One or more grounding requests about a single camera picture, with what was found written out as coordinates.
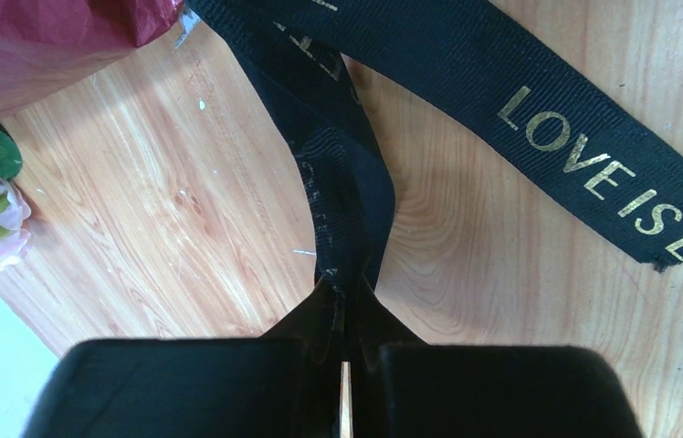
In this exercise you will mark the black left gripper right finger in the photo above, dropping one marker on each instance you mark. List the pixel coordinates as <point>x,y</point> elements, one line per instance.
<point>404,387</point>

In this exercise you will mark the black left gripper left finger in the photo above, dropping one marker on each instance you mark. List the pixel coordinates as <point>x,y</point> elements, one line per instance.
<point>284,383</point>

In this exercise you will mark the dark red wrapping paper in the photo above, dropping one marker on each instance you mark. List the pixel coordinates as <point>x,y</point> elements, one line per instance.
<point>46,46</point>

